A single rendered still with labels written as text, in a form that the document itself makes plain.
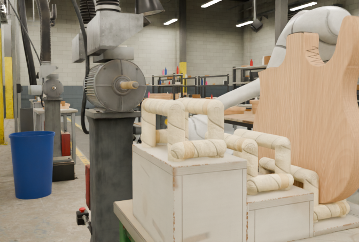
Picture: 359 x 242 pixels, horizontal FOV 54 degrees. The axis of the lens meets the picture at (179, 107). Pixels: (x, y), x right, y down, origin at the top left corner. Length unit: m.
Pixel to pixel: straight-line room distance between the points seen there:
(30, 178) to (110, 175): 2.53
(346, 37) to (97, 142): 1.35
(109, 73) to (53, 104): 3.45
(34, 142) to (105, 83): 2.66
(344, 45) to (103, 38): 0.89
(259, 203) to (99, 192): 1.29
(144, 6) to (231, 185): 1.05
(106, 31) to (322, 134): 0.89
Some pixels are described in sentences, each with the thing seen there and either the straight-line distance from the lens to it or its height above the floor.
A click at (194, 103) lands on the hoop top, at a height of 1.20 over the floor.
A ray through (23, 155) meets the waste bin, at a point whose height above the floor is 0.50.
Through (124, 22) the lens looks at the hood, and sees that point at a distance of 1.42.
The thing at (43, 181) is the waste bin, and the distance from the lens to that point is 4.39.
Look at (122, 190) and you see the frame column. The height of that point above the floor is 0.70.
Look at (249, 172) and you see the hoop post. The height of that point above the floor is 1.07.
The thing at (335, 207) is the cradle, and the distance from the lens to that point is 0.88.
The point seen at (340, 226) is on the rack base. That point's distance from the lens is 0.86.
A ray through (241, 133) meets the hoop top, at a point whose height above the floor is 1.12.
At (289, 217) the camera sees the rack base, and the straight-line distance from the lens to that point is 0.76.
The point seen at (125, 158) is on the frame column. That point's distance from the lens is 1.89.
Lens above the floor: 1.23
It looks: 3 degrees down
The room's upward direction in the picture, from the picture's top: straight up
